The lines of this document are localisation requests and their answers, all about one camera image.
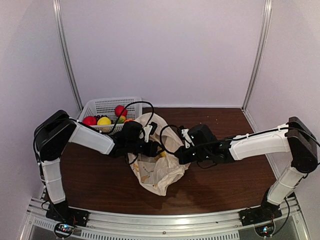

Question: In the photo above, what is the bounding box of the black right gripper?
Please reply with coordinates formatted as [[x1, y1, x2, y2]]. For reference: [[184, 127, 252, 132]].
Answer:
[[175, 145, 211, 165]]

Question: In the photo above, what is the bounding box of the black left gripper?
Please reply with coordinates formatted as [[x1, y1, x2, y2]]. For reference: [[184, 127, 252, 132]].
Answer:
[[126, 139, 165, 157]]

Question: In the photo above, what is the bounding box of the yellow lemon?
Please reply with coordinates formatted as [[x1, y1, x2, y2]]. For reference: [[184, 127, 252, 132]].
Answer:
[[156, 151, 166, 159], [97, 116, 112, 126]]

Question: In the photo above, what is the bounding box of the banana print plastic bag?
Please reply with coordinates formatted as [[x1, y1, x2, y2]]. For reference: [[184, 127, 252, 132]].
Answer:
[[127, 112, 190, 196]]

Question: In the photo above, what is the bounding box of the orange fruit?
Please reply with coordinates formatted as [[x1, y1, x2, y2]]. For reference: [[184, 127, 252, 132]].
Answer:
[[124, 119, 134, 123]]

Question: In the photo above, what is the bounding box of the green yellow mango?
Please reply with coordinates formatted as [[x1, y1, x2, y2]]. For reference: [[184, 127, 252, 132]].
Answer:
[[116, 115, 126, 124]]

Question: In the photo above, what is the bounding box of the red apple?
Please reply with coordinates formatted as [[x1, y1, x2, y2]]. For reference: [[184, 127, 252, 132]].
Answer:
[[114, 105, 128, 117]]

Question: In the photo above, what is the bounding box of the dark red grape bunch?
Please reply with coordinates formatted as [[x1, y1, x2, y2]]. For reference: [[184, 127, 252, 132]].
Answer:
[[93, 115, 107, 121]]

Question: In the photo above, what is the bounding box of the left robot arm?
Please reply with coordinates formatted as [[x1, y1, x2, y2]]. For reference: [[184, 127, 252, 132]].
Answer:
[[32, 110, 161, 222]]

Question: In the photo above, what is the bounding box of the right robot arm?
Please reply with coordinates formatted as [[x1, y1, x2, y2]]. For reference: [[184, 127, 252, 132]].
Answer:
[[174, 116, 320, 221]]

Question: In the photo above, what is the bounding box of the white perforated plastic basket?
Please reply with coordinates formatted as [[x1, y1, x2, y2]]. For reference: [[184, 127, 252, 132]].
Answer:
[[78, 97, 143, 134]]

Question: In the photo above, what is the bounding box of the right circuit board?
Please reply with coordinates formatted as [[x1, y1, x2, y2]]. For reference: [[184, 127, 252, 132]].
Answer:
[[254, 223, 275, 238]]

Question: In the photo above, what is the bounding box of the circuit board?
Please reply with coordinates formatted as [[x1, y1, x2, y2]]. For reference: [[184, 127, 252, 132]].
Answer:
[[53, 222, 75, 239], [254, 223, 275, 238]]

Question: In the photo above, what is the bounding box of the left circuit board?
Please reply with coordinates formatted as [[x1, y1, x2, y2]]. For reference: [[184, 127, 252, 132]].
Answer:
[[53, 222, 75, 239]]

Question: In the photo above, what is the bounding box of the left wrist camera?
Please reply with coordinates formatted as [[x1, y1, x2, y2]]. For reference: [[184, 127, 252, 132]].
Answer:
[[143, 122, 158, 143]]

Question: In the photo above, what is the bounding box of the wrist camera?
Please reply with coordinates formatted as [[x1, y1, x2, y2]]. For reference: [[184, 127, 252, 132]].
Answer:
[[180, 126, 194, 149], [143, 122, 158, 143]]

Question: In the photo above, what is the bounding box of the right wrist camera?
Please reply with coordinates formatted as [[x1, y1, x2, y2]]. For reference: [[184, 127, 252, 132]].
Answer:
[[180, 126, 194, 149]]

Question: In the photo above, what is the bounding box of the left black camera cable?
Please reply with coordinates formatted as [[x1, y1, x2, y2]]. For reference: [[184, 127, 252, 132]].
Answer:
[[99, 100, 155, 136]]

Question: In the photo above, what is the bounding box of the black camera cable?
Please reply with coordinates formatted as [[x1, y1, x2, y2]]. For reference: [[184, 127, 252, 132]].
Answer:
[[99, 100, 155, 136], [159, 124, 320, 170]]

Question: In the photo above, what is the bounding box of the right black camera cable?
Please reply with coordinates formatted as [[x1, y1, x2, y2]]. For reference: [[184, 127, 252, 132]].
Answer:
[[159, 124, 320, 170]]

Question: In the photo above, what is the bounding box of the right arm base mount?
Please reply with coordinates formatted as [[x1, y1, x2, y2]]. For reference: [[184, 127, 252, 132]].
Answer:
[[238, 203, 282, 226]]

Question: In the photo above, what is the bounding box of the aluminium front rail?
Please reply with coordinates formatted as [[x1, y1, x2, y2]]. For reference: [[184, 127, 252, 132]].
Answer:
[[17, 197, 311, 240]]

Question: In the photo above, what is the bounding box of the right aluminium corner post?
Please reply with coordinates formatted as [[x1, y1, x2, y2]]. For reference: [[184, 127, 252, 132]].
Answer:
[[241, 0, 273, 112]]

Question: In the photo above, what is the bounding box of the aluminium corner post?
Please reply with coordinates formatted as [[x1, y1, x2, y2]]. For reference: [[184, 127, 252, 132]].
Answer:
[[241, 0, 273, 112], [52, 0, 84, 112]]

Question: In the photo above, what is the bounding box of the left aluminium corner post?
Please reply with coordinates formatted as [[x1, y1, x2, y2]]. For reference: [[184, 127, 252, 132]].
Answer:
[[52, 0, 84, 112]]

